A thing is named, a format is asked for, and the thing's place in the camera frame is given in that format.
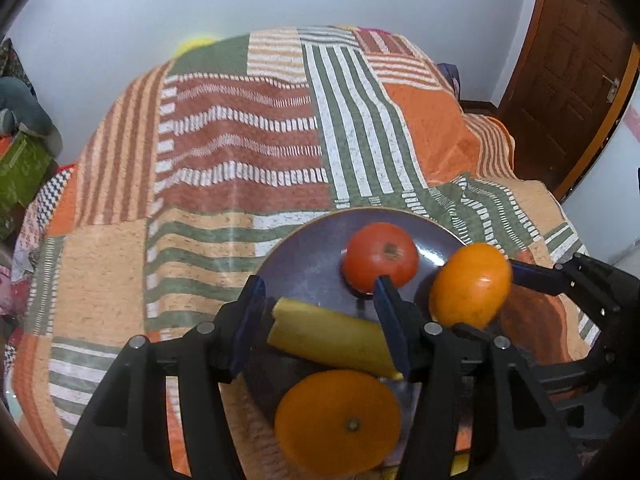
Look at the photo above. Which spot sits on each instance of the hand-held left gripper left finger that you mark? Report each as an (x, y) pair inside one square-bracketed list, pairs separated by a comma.
[(249, 322)]

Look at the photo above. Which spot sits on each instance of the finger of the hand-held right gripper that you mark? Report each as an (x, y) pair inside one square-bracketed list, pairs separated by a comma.
[(472, 332), (532, 276)]

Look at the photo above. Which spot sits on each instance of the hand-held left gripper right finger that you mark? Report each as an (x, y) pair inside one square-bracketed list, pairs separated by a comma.
[(392, 327)]

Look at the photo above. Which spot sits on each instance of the oval orange fruit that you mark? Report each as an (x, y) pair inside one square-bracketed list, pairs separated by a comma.
[(470, 285)]

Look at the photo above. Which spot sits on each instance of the yellow banana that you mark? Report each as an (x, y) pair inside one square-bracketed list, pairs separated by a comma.
[(325, 332)]

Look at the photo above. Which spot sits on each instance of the purple plate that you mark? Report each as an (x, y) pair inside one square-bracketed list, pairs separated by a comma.
[(310, 265)]

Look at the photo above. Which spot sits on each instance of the red tomato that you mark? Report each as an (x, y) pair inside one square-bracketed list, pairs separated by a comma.
[(375, 255)]

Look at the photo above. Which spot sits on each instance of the round orange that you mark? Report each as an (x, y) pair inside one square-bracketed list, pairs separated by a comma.
[(325, 425)]

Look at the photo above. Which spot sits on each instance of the striped patchwork blanket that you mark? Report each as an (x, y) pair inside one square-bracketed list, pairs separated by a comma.
[(225, 160)]

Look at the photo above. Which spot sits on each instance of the blue bag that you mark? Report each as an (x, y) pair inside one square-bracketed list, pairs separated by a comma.
[(449, 77)]

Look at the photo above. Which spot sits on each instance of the brown wooden door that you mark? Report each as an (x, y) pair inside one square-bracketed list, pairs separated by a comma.
[(565, 60)]

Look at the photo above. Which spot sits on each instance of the checkered cloth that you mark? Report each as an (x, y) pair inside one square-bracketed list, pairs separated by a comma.
[(45, 205)]

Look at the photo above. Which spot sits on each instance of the yellow pillow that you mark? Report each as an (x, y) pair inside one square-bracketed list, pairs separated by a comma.
[(195, 44)]

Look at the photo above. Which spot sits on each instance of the grey dark cloth pile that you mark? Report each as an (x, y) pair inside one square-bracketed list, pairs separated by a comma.
[(25, 105)]

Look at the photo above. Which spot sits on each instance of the dark wooden bed frame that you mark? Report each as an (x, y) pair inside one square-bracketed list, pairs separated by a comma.
[(477, 107)]

